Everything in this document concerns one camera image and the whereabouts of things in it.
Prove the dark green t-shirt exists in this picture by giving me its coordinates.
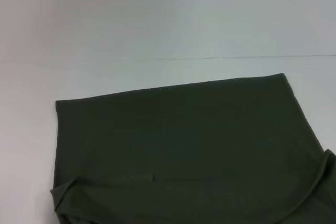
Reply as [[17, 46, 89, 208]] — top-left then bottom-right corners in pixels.
[[50, 72, 336, 224]]

